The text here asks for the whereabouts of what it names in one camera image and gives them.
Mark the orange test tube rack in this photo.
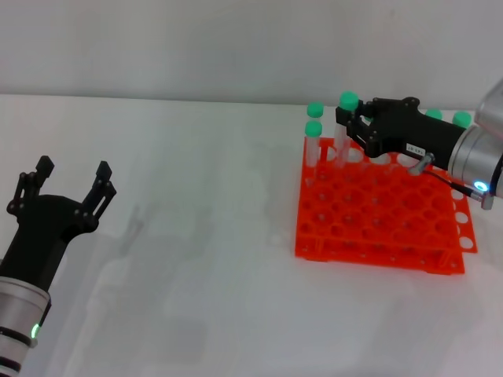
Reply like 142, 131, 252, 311
293, 136, 479, 276

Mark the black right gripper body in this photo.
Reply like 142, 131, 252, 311
364, 95, 469, 172

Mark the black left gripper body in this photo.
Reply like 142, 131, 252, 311
0, 194, 99, 292

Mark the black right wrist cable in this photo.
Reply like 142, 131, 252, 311
408, 152, 493, 211

